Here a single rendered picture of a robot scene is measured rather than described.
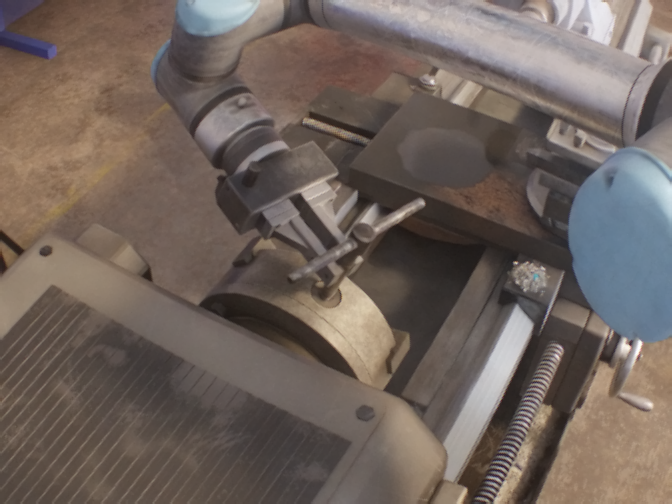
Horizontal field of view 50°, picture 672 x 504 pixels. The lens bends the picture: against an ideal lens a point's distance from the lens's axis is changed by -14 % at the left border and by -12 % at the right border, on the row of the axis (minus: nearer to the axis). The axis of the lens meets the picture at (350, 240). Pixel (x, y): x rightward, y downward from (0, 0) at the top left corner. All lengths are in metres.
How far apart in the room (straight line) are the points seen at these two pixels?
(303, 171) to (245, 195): 0.08
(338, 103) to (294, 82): 1.68
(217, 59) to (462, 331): 0.72
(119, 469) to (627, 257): 0.43
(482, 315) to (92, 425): 0.91
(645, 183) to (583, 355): 1.12
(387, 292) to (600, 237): 1.13
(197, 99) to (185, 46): 0.08
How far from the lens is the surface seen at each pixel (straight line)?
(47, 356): 0.74
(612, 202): 0.48
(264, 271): 0.95
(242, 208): 0.87
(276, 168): 0.91
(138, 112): 3.39
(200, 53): 0.89
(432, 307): 1.59
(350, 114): 1.78
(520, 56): 0.71
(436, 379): 1.33
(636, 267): 0.49
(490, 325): 1.43
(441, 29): 0.76
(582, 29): 2.09
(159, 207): 2.89
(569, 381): 1.64
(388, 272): 1.64
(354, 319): 0.94
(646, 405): 1.64
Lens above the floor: 1.90
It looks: 44 degrees down
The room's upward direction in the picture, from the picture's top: 4 degrees clockwise
